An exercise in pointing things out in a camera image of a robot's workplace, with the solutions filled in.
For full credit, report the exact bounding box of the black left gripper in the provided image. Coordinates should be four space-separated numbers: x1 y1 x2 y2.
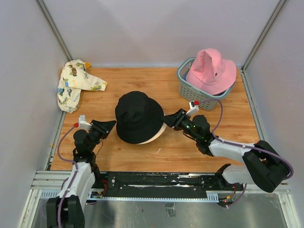
88 120 117 152

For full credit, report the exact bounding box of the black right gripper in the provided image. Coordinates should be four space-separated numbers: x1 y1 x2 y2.
160 108 200 142

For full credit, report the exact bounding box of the beige bucket hat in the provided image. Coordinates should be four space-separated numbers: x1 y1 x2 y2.
138 123 167 145

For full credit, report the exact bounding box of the black pink-lined hat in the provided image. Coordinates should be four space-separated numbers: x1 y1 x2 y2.
115 91 164 144

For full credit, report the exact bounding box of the pink bucket hat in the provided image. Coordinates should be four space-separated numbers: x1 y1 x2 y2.
185 48 237 95

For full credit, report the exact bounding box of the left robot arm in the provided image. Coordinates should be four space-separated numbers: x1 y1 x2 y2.
46 115 116 228

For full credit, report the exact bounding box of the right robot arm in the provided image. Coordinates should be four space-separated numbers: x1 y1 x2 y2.
162 109 293 193

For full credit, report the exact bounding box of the grey plastic basket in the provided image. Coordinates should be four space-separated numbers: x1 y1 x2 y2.
176 57 232 111

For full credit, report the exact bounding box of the blue hat in basket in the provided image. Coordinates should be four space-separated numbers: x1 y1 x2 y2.
182 74 235 96

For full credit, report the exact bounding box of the cartoon print cloth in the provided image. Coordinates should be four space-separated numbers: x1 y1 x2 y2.
57 59 108 114

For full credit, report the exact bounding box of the small yellow object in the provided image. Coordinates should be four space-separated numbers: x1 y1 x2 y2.
85 62 91 68

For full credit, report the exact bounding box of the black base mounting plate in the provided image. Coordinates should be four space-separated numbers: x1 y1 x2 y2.
93 171 243 200

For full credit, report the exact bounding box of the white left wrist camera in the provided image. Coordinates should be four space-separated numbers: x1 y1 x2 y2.
73 115 92 131

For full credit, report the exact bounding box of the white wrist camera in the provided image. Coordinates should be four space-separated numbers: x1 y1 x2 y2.
73 115 92 131
186 100 200 116

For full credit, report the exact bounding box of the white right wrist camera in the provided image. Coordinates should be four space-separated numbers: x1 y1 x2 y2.
186 100 200 116

